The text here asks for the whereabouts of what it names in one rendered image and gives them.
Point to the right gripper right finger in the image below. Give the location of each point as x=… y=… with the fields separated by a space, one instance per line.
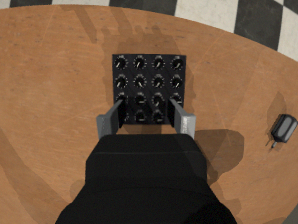
x=180 y=120

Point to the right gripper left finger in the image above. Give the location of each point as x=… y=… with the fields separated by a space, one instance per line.
x=109 y=123

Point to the black knob box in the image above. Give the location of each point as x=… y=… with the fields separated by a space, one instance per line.
x=127 y=85

